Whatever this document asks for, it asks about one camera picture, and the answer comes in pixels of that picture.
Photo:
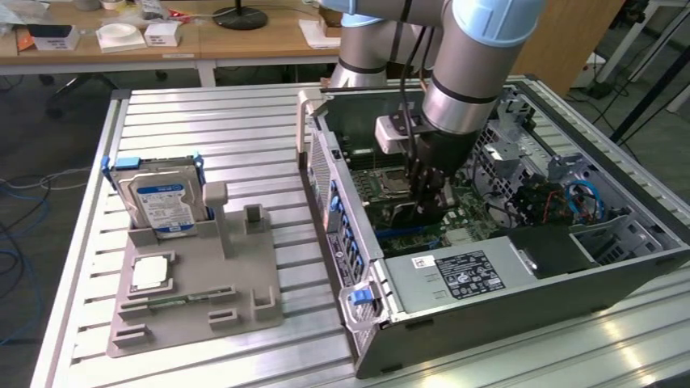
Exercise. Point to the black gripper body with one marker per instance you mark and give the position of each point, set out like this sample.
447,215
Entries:
444,151

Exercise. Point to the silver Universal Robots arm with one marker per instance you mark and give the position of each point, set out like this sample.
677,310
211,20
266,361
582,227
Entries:
463,81

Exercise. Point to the CPU socket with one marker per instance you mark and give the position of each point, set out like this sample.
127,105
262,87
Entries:
394,182

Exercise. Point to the green motherboard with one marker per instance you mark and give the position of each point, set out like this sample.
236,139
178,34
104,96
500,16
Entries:
474,204

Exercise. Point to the blue expansion slot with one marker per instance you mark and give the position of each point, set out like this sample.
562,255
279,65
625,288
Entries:
402,233

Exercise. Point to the grey power supply unit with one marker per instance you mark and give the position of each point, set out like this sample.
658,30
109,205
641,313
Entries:
420,283

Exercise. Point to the black plastic shroud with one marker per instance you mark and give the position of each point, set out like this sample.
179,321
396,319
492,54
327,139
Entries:
550,250

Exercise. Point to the blue case latch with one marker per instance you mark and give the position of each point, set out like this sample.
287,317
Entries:
360,298

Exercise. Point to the open grey PC case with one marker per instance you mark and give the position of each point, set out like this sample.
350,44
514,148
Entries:
484,323

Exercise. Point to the wooden cabinet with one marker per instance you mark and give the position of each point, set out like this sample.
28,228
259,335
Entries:
571,40

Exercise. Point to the white papers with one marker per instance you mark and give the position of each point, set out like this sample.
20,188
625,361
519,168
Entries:
318,36

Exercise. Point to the metal disk bay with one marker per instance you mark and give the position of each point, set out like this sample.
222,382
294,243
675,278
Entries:
635,234

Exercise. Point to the cardboard box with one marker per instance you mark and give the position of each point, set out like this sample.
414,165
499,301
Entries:
328,18

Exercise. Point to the black slanted pole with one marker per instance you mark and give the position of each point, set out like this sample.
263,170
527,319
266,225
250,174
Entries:
651,81

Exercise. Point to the grey plastic parts rack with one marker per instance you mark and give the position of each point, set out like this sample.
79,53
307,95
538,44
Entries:
199,262

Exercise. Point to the wooden desk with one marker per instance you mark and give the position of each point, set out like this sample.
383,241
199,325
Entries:
243,44

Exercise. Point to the hard disk in blue caddy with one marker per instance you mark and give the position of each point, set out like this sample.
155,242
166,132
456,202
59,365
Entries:
159,202

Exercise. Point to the black lamp base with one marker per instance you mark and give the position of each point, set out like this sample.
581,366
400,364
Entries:
239,19

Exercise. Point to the green RAM stick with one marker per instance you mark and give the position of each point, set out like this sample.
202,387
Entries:
178,302

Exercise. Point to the silver CPU chip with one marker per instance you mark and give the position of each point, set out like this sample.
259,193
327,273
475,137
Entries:
149,274

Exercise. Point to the white labelled box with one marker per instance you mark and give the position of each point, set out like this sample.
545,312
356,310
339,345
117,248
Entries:
161,34

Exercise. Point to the black chair base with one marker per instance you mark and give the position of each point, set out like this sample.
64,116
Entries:
69,87

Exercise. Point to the white box with black top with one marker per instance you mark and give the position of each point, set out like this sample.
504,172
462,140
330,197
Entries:
52,38

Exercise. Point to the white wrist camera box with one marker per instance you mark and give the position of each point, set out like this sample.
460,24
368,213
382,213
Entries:
390,137

